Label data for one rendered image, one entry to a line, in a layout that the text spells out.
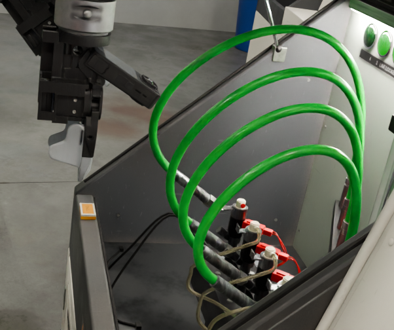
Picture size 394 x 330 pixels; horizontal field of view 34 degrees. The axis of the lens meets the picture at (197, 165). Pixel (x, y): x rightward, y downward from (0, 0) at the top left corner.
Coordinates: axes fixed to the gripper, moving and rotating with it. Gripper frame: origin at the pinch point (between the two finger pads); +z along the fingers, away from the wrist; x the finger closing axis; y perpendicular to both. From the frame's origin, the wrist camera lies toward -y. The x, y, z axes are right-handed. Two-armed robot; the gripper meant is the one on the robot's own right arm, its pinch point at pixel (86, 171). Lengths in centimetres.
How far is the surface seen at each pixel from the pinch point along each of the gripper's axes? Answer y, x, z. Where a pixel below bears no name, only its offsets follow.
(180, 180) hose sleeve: -17.1, -12.0, 6.2
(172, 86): -13.3, -12.2, -9.9
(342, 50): -40.5, -12.3, -18.6
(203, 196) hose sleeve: -21.5, -12.0, 9.1
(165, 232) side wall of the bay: -24, -44, 35
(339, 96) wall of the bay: -57, -40, -3
